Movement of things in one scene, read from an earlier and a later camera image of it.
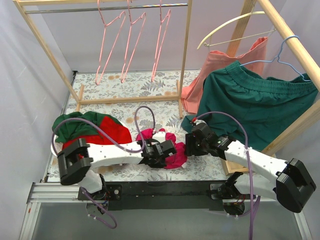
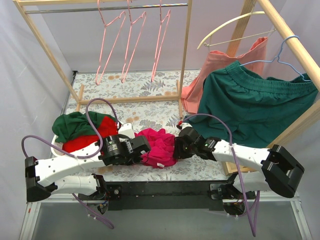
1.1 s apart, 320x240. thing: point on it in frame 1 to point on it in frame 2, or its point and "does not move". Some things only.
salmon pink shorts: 254,58 does not move
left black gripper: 169,148 to 141,144
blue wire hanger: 277,58 does not move
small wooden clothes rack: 135,4 does not move
